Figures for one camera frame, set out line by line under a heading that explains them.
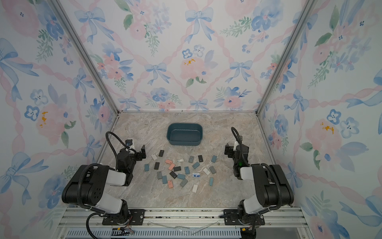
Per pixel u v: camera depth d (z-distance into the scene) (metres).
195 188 0.84
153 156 0.95
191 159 0.95
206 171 0.89
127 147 0.77
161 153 0.97
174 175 0.88
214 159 0.95
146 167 0.91
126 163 0.72
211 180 0.86
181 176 0.89
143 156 0.86
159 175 0.88
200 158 0.95
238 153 0.71
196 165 0.93
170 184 0.84
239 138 0.69
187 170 0.90
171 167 0.90
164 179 0.86
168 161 0.93
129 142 0.79
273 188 0.44
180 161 0.93
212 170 0.90
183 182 0.85
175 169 0.90
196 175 0.88
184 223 0.73
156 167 0.91
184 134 1.06
